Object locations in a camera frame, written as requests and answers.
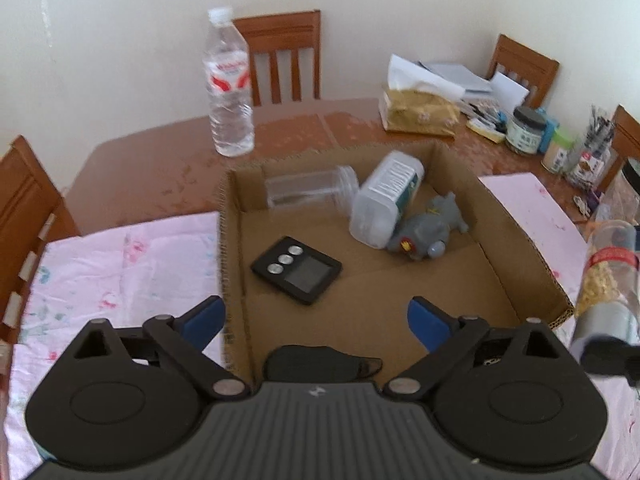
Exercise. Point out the wooden chair back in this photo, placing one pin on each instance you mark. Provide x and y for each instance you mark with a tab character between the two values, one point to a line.
285	50

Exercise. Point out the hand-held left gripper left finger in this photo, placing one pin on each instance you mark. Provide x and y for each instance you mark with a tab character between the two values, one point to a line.
202	324

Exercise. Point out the clear pen holder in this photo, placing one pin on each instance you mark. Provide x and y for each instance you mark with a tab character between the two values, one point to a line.
592	155

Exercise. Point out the stack of grey papers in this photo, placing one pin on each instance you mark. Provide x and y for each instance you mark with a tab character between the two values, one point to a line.
460	77

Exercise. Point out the white envelope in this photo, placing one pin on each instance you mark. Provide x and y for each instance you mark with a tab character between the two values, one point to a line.
507	89

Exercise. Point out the dark jar with green label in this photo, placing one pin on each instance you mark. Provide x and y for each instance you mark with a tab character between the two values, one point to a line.
525	132

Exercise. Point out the black oval case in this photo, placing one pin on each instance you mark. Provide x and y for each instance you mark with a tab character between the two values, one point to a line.
310	362

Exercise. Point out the pink floral tablecloth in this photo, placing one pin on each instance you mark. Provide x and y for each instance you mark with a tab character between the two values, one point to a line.
125	270

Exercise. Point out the cardboard box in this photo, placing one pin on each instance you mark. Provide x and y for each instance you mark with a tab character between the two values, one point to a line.
400	300

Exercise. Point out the grey cartoon toy figure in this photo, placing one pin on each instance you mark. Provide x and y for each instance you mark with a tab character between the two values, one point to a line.
425	232

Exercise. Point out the yellow tissue pack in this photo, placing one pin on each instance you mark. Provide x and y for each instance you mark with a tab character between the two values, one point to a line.
420	110

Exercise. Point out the green lidded jar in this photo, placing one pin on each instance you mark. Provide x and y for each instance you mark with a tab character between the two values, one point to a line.
557	152

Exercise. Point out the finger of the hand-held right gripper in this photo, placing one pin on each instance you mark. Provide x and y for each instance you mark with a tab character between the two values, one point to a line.
612	357

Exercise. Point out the white translucent plastic container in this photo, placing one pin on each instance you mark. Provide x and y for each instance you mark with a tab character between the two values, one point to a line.
385	195

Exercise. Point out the clear bottle with yellow contents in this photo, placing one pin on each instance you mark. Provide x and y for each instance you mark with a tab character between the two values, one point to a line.
605	290

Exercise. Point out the blue small container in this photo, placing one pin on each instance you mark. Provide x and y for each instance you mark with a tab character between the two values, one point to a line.
549	132

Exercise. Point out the clear water bottle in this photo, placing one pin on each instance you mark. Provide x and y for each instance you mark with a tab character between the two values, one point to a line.
230	100

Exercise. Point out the clear plastic cup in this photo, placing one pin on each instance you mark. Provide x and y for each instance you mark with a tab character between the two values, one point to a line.
305	190

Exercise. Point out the large clear jar black lid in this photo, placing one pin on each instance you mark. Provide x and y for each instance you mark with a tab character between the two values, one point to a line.
622	195

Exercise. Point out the wooden chair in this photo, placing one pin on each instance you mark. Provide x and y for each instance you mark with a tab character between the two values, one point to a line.
525	62
25	200
285	50
627	135

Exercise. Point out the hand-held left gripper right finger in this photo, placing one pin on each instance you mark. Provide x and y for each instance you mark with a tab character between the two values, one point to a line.
427	324

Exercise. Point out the black digital timer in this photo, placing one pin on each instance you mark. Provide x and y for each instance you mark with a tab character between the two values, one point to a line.
300	275

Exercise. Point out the yellow and white sponge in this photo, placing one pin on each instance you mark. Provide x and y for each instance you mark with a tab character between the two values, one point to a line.
485	131

